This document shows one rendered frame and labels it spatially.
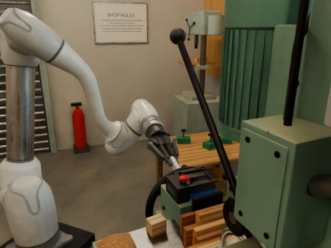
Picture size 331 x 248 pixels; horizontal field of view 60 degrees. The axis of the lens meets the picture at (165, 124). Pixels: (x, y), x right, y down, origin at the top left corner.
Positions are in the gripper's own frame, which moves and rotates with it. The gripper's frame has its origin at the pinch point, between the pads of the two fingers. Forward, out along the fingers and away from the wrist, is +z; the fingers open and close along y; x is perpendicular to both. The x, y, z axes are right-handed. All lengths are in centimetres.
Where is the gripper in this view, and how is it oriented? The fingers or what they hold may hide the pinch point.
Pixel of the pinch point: (174, 165)
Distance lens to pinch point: 107.9
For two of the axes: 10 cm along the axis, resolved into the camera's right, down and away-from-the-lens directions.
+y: 9.1, -1.3, 3.9
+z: 3.9, 5.9, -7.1
